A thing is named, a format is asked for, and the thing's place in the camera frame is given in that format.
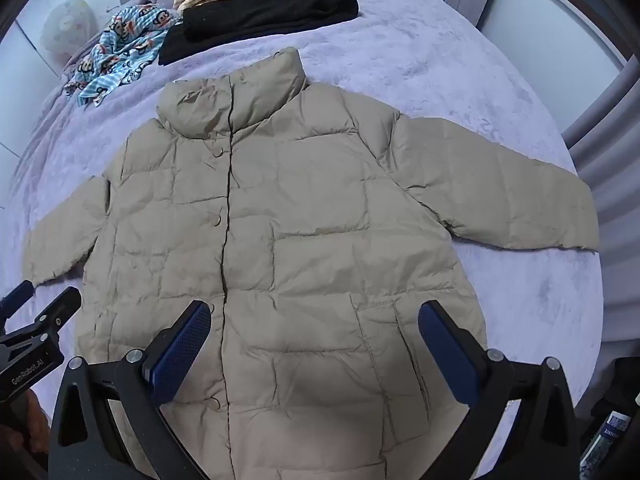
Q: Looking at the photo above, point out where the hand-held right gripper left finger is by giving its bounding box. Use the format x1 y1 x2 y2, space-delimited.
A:
47 300 211 480

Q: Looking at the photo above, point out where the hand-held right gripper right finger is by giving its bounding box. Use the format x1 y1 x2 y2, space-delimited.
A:
419 300 583 480

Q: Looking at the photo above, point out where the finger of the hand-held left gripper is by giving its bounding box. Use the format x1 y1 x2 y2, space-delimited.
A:
0 280 35 321
0 286 82 348

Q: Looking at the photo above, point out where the beige puffer jacket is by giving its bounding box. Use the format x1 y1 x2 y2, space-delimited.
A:
22 47 601 480

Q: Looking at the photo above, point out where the person's left hand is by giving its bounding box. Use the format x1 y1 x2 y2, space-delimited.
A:
0 389 51 466

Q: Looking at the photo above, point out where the printed packet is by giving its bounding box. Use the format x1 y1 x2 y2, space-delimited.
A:
582 410 632 480

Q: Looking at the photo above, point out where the white wardrobe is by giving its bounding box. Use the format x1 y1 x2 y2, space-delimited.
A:
0 10 66 211

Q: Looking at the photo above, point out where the grey curtain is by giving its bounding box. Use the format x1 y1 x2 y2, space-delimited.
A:
560 55 640 321

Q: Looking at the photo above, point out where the blue monkey print cloth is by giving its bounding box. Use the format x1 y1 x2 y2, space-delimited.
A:
62 4 183 110

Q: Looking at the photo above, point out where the white floral pillow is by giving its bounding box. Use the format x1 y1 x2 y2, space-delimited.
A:
40 0 97 63

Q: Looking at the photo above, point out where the purple plush blanket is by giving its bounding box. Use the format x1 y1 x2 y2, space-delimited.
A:
0 0 606 480

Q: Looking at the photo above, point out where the black garment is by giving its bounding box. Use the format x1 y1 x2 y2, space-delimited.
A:
157 0 360 67

